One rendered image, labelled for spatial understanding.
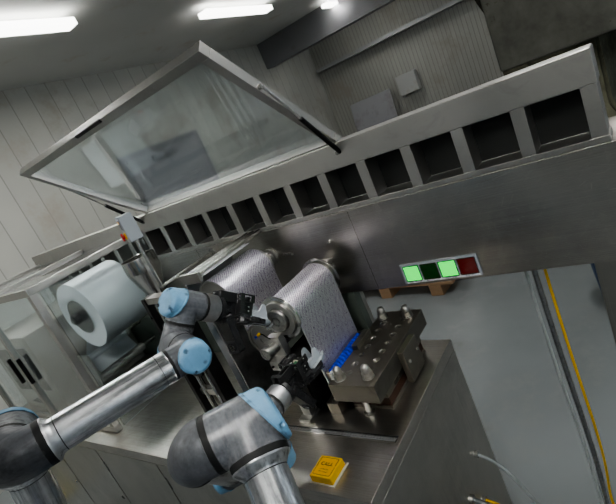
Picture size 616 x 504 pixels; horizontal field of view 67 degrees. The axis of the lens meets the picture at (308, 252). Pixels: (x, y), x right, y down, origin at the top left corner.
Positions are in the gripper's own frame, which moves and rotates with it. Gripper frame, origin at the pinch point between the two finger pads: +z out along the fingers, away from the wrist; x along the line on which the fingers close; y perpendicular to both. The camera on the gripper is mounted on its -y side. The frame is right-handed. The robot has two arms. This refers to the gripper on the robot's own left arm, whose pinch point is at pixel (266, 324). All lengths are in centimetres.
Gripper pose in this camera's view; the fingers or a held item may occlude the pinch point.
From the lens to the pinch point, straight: 141.7
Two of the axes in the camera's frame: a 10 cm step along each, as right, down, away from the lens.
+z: 6.5, 2.2, 7.3
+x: -7.6, 1.6, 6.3
